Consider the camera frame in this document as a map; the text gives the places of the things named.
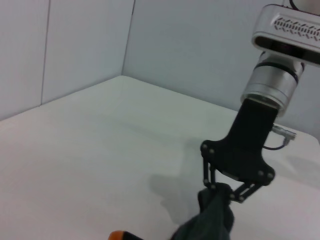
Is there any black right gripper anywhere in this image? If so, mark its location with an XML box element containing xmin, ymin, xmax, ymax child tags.
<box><xmin>201</xmin><ymin>98</ymin><xmax>279</xmax><ymax>204</ymax></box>

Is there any dark blue rag with loop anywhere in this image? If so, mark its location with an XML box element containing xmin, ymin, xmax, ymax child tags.
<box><xmin>124</xmin><ymin>182</ymin><xmax>236</xmax><ymax>240</ymax></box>

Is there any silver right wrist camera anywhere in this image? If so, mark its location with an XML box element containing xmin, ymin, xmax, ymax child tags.
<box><xmin>250</xmin><ymin>4</ymin><xmax>320</xmax><ymax>68</ymax></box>

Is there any brown water stain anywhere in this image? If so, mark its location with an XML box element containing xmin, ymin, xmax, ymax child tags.
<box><xmin>108</xmin><ymin>230</ymin><xmax>129</xmax><ymax>240</ymax></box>

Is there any right arm cable with plug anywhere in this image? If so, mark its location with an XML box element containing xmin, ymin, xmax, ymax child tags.
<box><xmin>263</xmin><ymin>124</ymin><xmax>299</xmax><ymax>151</ymax></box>

